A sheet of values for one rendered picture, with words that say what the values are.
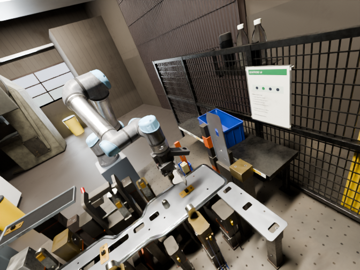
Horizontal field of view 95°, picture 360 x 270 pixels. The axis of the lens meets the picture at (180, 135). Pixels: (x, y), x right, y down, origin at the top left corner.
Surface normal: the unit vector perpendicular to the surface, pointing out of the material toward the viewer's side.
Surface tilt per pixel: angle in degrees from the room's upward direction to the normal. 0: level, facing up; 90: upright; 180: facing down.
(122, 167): 90
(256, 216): 0
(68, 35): 90
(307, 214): 0
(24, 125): 90
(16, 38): 90
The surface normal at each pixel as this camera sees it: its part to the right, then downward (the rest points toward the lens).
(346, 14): -0.73, 0.55
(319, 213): -0.33, -0.81
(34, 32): 0.60, 0.22
